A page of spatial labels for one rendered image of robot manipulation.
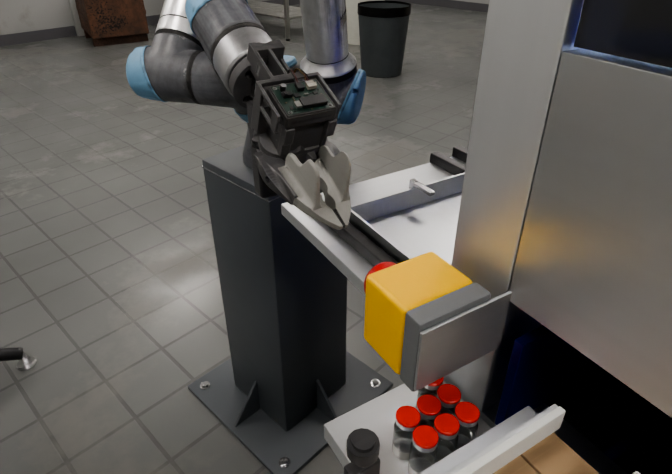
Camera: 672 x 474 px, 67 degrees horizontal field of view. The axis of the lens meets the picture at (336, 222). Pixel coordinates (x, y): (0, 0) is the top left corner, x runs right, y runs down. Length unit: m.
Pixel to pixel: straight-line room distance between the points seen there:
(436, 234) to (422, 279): 0.35
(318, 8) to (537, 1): 0.67
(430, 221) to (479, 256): 0.35
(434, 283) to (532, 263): 0.07
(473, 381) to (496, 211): 0.18
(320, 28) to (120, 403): 1.27
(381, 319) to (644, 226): 0.20
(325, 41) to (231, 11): 0.40
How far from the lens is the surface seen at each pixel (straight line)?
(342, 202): 0.51
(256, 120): 0.54
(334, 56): 1.04
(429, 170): 0.96
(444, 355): 0.41
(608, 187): 0.35
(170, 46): 0.79
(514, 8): 0.38
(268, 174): 0.52
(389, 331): 0.41
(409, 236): 0.75
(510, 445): 0.40
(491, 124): 0.40
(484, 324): 0.43
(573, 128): 0.36
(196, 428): 1.65
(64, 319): 2.17
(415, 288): 0.41
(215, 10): 0.65
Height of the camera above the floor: 1.28
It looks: 31 degrees down
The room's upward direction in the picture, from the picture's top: straight up
